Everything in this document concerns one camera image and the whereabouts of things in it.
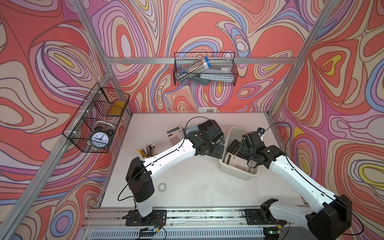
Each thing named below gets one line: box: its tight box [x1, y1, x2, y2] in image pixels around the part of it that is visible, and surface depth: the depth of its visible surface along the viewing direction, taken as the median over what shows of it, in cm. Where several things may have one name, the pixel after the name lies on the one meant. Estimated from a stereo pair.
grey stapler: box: [199, 68, 235, 82], surface depth 90 cm
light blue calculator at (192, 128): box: [185, 125, 200, 136], surface depth 109 cm
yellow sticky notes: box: [109, 102, 126, 116], surface depth 80 cm
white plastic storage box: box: [219, 126, 259, 181], surface depth 78 cm
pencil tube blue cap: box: [175, 56, 212, 83], surface depth 82 cm
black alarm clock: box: [90, 126, 114, 149], surface depth 69 cm
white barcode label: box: [198, 107, 217, 113], surface depth 125 cm
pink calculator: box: [224, 152, 258, 175], surface depth 90 cm
